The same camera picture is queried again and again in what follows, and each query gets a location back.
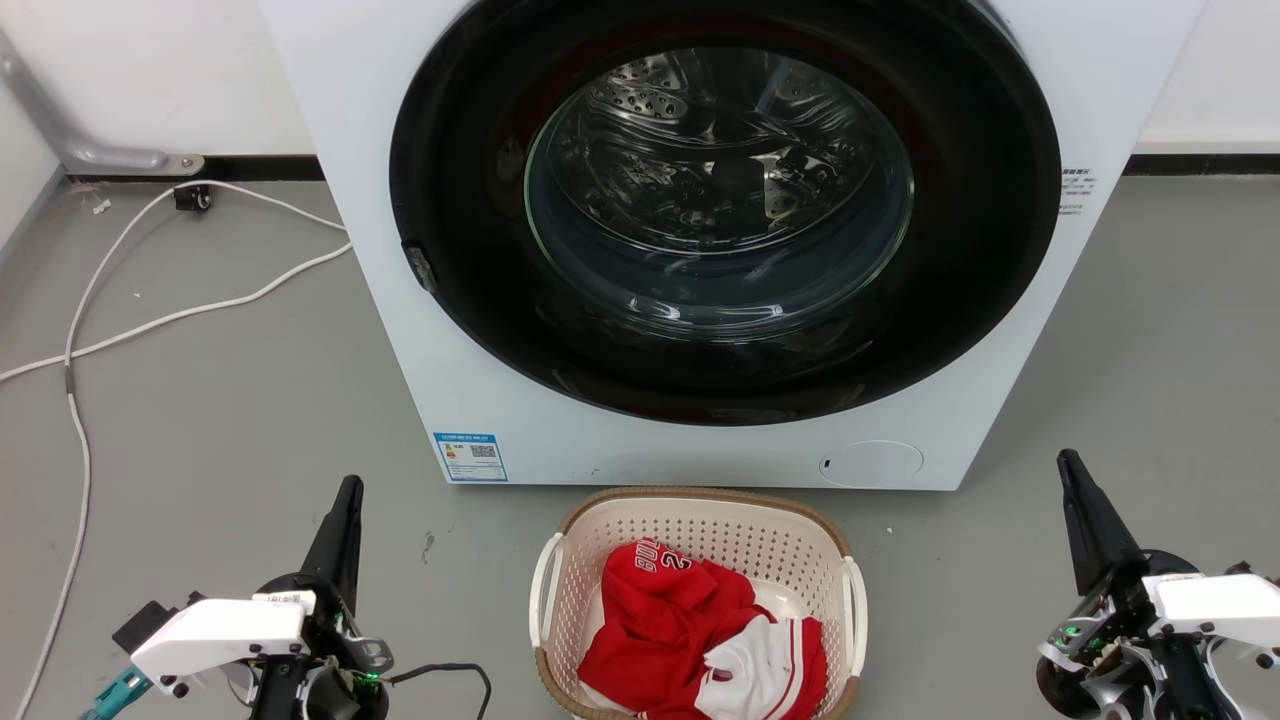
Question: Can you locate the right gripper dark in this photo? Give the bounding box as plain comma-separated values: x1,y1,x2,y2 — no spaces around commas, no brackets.
1034,449,1243,720

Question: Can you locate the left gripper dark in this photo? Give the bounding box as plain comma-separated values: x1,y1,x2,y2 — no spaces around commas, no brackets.
248,475,394,720

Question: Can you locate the cream perforated laundry basket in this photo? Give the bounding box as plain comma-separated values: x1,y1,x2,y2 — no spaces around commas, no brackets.
528,486,869,720

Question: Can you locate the blue energy label sticker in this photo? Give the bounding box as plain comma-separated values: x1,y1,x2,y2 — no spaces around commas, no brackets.
433,432,509,484

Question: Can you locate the white front-load washing machine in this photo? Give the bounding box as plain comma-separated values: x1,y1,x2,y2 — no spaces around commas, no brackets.
258,0,1209,492

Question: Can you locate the round white filter cover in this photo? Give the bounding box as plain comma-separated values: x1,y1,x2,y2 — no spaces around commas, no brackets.
818,440,925,490

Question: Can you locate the black round washer door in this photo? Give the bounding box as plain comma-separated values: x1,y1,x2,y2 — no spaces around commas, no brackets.
388,0,1063,428

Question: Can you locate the red and white jersey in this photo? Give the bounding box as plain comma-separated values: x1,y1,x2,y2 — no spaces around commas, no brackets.
577,538,830,720

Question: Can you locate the small text label sticker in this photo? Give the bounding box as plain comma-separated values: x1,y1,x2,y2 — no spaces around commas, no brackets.
1057,167,1100,217

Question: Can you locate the grey drain pipe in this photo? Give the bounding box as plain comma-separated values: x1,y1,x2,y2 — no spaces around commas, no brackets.
0,30,206,177

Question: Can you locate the steel washer drum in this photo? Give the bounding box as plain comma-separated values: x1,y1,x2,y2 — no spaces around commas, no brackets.
524,45,916,343

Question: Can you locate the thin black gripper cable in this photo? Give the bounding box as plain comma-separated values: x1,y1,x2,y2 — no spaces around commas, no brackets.
384,662,494,720

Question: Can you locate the teal cable connector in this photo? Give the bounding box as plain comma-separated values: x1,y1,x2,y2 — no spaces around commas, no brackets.
80,667,154,720

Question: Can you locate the thin white power cable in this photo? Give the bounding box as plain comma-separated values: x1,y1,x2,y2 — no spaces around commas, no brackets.
12,180,349,720

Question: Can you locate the thick white hose cable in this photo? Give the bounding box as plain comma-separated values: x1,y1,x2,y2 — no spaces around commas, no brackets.
0,241,354,385

